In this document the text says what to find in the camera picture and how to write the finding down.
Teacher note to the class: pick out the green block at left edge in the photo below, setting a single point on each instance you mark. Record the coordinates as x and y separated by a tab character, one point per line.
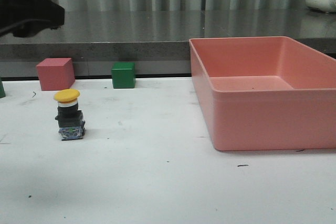
2	91

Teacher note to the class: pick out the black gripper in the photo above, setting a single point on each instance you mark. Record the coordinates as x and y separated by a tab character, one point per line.
26	18

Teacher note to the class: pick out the pink plastic bin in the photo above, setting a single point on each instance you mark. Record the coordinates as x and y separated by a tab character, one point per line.
264	93

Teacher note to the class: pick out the green cube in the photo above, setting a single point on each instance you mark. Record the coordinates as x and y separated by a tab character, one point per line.
123	75

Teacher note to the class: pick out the pink cube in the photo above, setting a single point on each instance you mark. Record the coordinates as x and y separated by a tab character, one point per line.
55	74

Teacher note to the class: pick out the yellow push button switch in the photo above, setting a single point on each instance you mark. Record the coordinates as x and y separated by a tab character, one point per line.
70	118

